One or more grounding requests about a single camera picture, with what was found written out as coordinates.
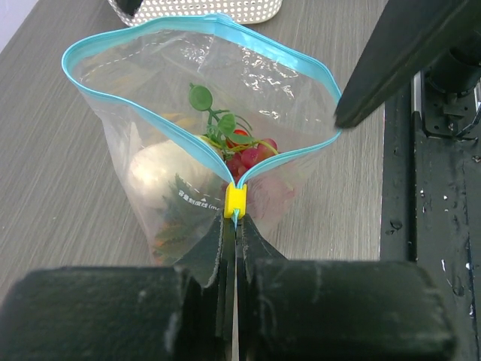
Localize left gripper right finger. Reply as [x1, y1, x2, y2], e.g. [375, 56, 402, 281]
[236, 217, 457, 360]

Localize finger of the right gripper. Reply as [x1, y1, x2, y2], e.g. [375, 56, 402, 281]
[335, 1, 480, 128]

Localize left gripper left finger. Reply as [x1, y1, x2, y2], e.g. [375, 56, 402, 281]
[1, 214, 235, 360]

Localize toy pineapple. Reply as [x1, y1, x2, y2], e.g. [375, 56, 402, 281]
[152, 174, 225, 265]

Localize red toy grapes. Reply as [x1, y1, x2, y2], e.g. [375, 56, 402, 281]
[224, 138, 299, 232]

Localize white toy radish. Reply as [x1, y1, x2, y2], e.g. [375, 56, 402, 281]
[129, 140, 219, 211]

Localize clear zip top bag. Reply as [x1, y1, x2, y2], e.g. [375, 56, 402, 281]
[62, 14, 340, 253]

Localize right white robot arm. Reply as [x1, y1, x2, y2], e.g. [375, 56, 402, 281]
[334, 0, 480, 141]

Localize white plastic basket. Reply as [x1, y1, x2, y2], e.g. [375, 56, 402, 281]
[107, 0, 283, 27]

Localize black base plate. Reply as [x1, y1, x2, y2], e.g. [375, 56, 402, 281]
[380, 73, 480, 360]

